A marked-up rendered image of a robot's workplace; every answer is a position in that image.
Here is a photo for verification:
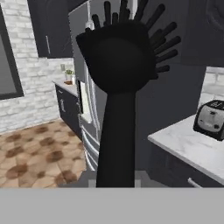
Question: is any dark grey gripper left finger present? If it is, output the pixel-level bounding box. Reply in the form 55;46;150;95
59;170;98;188

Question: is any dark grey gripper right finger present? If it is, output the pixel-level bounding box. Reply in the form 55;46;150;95
134;170;169;188

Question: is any black dish brush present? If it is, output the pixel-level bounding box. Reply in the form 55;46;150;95
75;0;182;188

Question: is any dark drawer front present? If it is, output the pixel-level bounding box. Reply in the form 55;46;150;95
147;142;224;188

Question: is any silver fridge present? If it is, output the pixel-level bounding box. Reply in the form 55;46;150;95
67;0;138;173

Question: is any dark base cupboard run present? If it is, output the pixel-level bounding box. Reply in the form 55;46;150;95
52;80;84;140

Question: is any dark tall cupboard panel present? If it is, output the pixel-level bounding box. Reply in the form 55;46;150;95
134;0;207;172

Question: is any black and silver toaster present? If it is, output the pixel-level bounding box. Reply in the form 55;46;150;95
192;99;224;143

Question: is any small green potted plant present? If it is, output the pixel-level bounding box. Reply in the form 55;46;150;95
64;68;75;82

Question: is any dark framed window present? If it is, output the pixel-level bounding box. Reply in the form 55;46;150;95
0;4;25;101

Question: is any dark upper cupboard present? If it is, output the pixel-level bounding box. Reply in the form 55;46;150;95
26;0;88;60

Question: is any silver drawer handle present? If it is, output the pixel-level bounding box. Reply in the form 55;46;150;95
187;177;203;188

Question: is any silver cupboard handle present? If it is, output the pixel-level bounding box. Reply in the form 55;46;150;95
45;35;52;55

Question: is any dark wall cupboard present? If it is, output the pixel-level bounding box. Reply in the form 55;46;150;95
178;0;224;68

